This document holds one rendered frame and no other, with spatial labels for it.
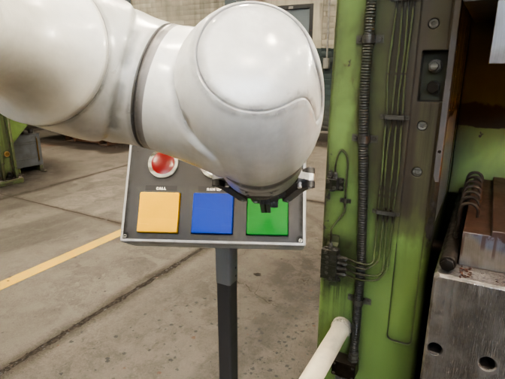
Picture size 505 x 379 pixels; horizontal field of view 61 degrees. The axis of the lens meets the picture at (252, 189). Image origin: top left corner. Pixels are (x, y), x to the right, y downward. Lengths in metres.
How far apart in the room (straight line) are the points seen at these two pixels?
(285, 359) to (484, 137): 1.27
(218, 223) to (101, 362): 1.46
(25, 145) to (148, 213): 4.97
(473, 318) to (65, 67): 0.75
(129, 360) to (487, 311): 1.61
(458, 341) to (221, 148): 0.69
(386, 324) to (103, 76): 0.96
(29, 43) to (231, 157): 0.14
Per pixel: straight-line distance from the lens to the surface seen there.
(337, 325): 1.14
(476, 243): 0.87
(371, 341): 1.18
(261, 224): 0.77
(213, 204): 0.79
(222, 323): 1.03
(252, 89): 0.25
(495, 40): 0.81
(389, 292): 1.10
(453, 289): 0.85
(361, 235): 1.03
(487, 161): 1.32
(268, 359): 2.06
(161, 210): 0.80
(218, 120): 0.26
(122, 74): 0.32
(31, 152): 5.78
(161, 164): 0.83
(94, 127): 0.34
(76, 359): 2.21
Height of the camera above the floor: 1.27
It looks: 17 degrees down
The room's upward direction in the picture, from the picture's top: straight up
